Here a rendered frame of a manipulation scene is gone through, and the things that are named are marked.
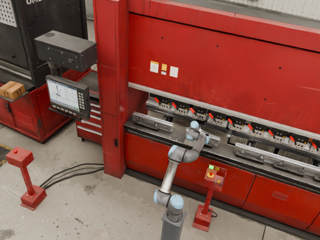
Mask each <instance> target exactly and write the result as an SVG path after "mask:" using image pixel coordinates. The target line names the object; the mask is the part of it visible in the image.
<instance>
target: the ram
mask: <svg viewBox="0 0 320 240"><path fill-rule="evenodd" d="M151 61H154V62H158V63H159V66H158V73H156V72H153V71H150V62H151ZM162 64H166V65H167V69H166V71H165V70H162ZM170 66H173V67H177V68H179V70H178V77H177V78H175V77H172V76H170ZM161 71H164V72H166V75H164V74H162V73H161ZM129 82H131V83H135V84H138V85H141V86H145V87H149V88H152V89H156V90H160V91H163V92H167V93H171V94H174V95H178V96H181V97H185V98H188V99H192V100H196V101H200V102H203V103H207V104H210V105H214V106H217V107H221V108H225V109H228V110H232V111H236V112H239V113H243V114H247V115H250V116H253V117H257V118H260V119H264V120H268V121H272V122H275V123H279V124H282V125H286V126H290V127H293V128H297V129H300V130H304V131H308V132H312V133H315V134H319V135H320V52H318V51H313V50H308V49H303V48H298V47H293V46H289V45H284V44H280V43H275V42H271V41H266V40H260V39H256V38H251V37H246V36H241V35H237V34H232V33H228V32H223V31H219V30H213V29H208V28H204V27H199V26H194V25H189V24H185V23H180V22H176V21H171V20H165V19H161V18H156V17H152V16H147V15H142V14H137V13H133V12H130V13H129ZM128 87H131V88H135V89H139V90H142V91H146V92H149V93H153V94H157V95H160V96H163V97H167V98H170V99H174V100H178V101H182V102H185V103H188V104H192V105H195V106H199V107H203V108H206V109H209V110H214V111H217V112H221V113H224V114H228V115H231V116H234V117H238V118H242V119H245V120H249V121H253V122H256V123H260V124H263V125H267V126H270V127H274V128H277V129H280V130H285V131H288V132H292V133H295V134H299V135H302V136H306V137H309V138H313V139H316V140H320V138H318V137H315V136H311V135H308V134H305V133H301V132H297V131H294V130H289V129H286V128H283V127H279V126H276V125H272V124H268V123H265V122H262V121H258V120H254V119H250V118H247V117H243V116H240V115H236V114H233V113H229V112H226V111H222V110H218V109H215V108H211V107H208V106H204V105H200V104H197V103H194V102H190V101H187V100H182V99H179V98H175V97H172V96H168V95H165V94H161V93H158V92H154V91H151V90H147V89H143V88H139V87H136V86H132V85H129V84H128Z"/></svg>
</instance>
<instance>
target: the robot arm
mask: <svg viewBox="0 0 320 240"><path fill-rule="evenodd" d="M186 139H188V140H191V141H193V140H197V142H196V144H195V145H194V147H193V148H192V149H191V150H188V149H185V148H182V147H179V146H176V145H173V146H172V147H171V149H170V150H169V153H168V157H169V164H168V167H167V170H166V173H165V176H164V179H163V182H162V185H161V187H159V189H157V190H156V191H155V194H154V202H155V203H157V204H159V205H161V206H163V207H166V208H168V210H167V213H166V217H167V219H168V220H169V221H170V222H173V223H177V222H180V221H181V220H182V218H183V212H182V209H183V205H184V201H183V198H182V197H181V196H180V195H171V191H170V189H171V186H172V183H173V180H174V177H175V174H176V171H177V168H178V165H179V164H181V162H185V163H190V162H193V161H195V160H196V159H197V158H198V157H199V153H200V151H201V149H202V148H203V146H204V144H208V142H209V140H210V138H209V137H208V136H206V135H203V134H200V125H199V124H198V123H197V122H196V121H192V122H191V124H190V129H189V131H188V134H187V137H186Z"/></svg>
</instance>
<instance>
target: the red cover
mask: <svg viewBox="0 0 320 240"><path fill-rule="evenodd" d="M128 11H129V12H133V13H137V14H142V15H147V16H152V17H156V18H161V19H165V20H171V21H176V22H180V23H185V24H189V25H194V26H199V27H204V28H208V29H213V30H219V31H223V32H228V33H232V34H237V35H241V36H246V37H251V38H256V39H260V40H266V41H271V42H275V43H280V44H284V45H289V46H293V47H298V48H303V49H308V50H313V51H318V52H320V30H319V29H314V28H309V27H303V26H299V25H294V24H288V23H284V22H279V21H273V20H267V19H262V18H257V17H252V16H247V15H242V14H237V13H236V14H235V13H232V12H227V11H222V10H215V9H210V8H205V7H200V6H195V5H190V4H185V3H180V2H175V1H170V0H128Z"/></svg>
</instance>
